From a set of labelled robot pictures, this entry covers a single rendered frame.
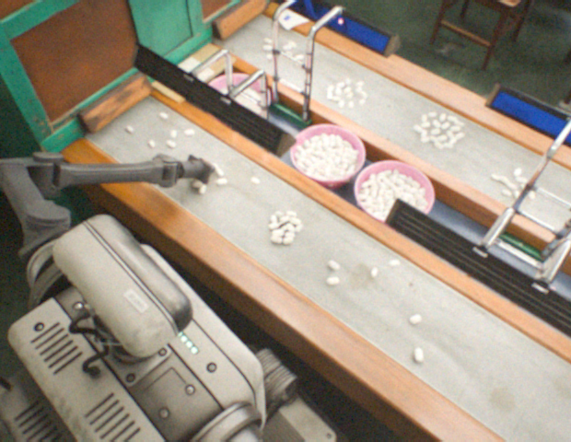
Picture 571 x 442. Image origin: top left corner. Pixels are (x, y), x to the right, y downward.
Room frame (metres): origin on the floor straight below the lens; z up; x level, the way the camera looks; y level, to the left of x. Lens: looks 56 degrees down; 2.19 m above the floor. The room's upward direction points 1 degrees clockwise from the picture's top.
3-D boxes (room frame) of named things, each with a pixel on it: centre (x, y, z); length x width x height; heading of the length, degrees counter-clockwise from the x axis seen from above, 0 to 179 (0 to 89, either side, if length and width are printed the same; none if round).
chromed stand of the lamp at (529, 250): (1.01, -0.82, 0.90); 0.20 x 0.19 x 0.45; 53
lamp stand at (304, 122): (1.60, -0.05, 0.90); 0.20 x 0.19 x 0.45; 53
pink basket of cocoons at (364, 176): (1.11, -0.36, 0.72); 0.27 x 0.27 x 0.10
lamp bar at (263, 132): (1.22, 0.25, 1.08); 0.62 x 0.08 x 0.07; 53
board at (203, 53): (1.68, 0.39, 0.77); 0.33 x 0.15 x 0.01; 143
